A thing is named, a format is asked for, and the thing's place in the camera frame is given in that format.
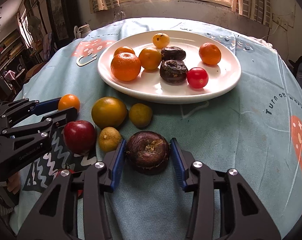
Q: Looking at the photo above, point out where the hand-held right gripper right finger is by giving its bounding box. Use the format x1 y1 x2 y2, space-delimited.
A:
169 137 282 240

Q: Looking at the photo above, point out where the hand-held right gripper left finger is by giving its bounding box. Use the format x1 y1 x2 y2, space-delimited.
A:
16 138 128 240

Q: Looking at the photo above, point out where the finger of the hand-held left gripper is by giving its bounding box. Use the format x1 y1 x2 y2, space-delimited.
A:
0 97 62 128
1 107 78 143

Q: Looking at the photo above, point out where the small orange mandarin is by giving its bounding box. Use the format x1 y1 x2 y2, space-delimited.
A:
58 94 81 113
199 43 222 65
113 46 136 58

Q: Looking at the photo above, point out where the dark brown water chestnut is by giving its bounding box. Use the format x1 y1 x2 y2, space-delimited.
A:
126 131 170 175
159 60 189 83
161 46 186 61

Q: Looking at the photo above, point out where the large orange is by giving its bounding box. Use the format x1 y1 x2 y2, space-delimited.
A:
110 52 142 82

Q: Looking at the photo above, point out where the red cherry tomato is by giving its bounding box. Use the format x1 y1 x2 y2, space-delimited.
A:
56 168 83 198
186 67 209 89

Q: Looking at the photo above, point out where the white oval plate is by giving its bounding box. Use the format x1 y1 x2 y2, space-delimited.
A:
97 31 242 104

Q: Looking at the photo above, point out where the orange-yellow citrus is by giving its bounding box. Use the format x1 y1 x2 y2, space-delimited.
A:
138 47 162 70

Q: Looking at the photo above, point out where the smooth yellow loquat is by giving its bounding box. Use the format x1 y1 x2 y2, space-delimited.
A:
152 32 170 49

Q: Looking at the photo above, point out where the person's left forearm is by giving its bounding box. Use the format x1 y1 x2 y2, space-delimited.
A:
0 180 17 214

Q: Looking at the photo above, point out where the person's left hand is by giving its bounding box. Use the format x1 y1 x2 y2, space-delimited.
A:
7 173 22 195

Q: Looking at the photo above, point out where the dark red apple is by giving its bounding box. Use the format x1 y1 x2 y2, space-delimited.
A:
63 120 97 155

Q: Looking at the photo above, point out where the rough yellow citrus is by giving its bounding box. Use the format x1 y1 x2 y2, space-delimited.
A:
99 127 122 153

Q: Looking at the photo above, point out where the large yellow-green citrus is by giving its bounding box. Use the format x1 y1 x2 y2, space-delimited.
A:
91 97 128 129

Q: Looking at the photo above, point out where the small yellow-green citrus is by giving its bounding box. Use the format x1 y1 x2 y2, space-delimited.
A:
129 103 153 128

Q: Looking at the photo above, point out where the light blue printed cloth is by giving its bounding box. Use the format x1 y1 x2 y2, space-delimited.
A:
10 17 302 240

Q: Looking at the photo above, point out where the bookshelf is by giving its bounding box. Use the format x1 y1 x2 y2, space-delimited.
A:
0 29 27 68

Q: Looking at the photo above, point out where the standing fan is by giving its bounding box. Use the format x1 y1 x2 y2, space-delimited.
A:
27 16 42 42

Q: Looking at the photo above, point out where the dark framed picture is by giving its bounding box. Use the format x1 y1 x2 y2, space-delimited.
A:
45 0 78 42

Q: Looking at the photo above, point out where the white cloth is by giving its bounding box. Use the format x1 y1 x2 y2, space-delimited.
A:
256 37 273 49

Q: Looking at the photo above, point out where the grey-blue clothes pile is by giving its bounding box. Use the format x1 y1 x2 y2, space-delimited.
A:
288 56 302 85

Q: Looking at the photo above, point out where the wall socket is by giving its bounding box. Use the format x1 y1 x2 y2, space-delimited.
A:
272 14 290 29

